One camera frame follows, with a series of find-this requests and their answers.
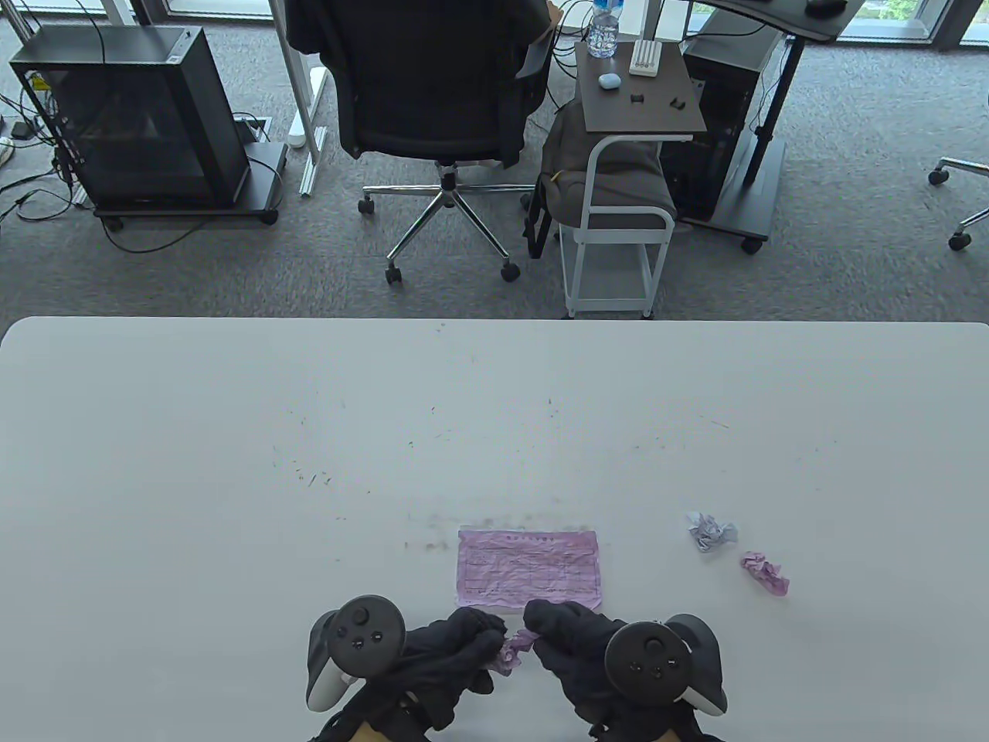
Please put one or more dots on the person's left hand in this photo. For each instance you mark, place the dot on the person's left hand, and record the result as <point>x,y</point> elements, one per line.
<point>440,657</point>

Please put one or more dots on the person's right hand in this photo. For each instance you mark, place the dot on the person's right hand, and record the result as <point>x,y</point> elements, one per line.
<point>576,649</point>

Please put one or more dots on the pink paper invoice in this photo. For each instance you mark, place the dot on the pink paper invoice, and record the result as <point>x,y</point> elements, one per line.
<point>514,649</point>
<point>765,573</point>
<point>525,564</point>

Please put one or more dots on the grey hand controller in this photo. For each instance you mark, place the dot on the grey hand controller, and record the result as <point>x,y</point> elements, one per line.
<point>363,634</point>
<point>649,665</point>

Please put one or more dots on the person's left forearm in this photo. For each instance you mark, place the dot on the person's left forearm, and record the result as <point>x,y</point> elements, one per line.
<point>369,733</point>

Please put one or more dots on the grey backpack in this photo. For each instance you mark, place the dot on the grey backpack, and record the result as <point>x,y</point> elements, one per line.
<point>564,154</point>

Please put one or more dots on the black rolling platform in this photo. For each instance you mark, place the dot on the black rolling platform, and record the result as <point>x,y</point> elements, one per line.
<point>266,174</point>

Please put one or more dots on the white side table brown top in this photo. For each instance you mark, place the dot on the white side table brown top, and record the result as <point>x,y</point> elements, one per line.
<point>610,108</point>

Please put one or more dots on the black floor socket box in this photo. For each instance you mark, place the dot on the black floor socket box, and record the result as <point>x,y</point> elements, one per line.
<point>255,127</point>

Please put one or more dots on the light blue earbuds case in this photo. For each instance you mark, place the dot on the light blue earbuds case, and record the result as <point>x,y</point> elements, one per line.
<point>610,81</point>

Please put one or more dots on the black office chair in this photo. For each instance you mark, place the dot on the black office chair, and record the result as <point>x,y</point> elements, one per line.
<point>433,77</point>

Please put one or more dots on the white slotted box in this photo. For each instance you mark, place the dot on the white slotted box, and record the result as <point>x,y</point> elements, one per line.
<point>645,58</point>

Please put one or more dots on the white desk leg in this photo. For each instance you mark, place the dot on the white desk leg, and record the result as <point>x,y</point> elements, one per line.
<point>297,62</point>

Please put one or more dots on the clear plastic water bottle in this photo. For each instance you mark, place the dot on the clear plastic water bottle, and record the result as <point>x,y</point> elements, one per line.
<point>604,31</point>

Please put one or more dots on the black glass computer tower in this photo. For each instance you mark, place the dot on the black glass computer tower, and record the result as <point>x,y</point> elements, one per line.
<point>139,116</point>

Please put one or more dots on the silver chair base with casters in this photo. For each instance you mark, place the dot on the silver chair base with casters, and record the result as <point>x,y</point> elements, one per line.
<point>966,164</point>

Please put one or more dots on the black standing desk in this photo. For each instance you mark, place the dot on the black standing desk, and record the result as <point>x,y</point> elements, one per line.
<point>773,15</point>

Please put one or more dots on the black power adapter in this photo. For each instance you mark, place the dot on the black power adapter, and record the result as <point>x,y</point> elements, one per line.
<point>22,129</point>

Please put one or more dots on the black computer mouse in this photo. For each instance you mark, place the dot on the black computer mouse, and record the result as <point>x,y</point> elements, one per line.
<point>825,6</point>

